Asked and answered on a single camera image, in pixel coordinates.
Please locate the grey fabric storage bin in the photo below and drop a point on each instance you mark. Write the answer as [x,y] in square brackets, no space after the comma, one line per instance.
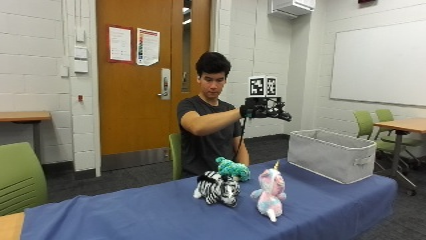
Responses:
[330,156]

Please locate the white wall unit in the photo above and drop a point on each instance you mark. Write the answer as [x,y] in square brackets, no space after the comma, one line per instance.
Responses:
[291,7]

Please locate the zebra soft toy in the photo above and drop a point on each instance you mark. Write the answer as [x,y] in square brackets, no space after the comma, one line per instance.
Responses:
[217,190]

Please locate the pink unicorn soft toy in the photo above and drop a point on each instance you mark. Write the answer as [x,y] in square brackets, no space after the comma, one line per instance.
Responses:
[270,193]

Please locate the the person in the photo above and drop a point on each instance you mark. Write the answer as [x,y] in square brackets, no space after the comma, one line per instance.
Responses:
[207,133]

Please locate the whiteboard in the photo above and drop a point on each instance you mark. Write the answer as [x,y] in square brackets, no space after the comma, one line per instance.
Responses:
[379,63]

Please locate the white paper notice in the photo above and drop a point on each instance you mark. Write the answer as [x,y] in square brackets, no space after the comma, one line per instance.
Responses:
[119,44]

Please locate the wooden door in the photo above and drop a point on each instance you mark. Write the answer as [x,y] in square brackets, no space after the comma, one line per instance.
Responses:
[137,80]

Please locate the white marker cube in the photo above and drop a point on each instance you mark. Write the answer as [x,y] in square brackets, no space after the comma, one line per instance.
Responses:
[262,86]

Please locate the blue tablecloth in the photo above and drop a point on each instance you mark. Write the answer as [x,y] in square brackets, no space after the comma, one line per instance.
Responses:
[213,213]

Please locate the wooden side table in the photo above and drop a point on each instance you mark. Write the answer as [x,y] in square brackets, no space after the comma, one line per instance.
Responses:
[400,131]
[26,123]

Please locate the green chair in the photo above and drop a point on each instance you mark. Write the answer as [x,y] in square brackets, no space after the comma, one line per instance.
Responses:
[390,128]
[175,155]
[367,128]
[20,180]

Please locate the teal soft toy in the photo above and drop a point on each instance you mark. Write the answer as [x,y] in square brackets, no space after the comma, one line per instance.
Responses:
[233,168]

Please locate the colourful paper poster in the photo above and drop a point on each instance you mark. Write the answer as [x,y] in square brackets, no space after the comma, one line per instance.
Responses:
[147,46]

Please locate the white wall switch box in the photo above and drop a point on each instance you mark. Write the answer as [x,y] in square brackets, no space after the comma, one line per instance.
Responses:
[79,66]
[79,52]
[79,35]

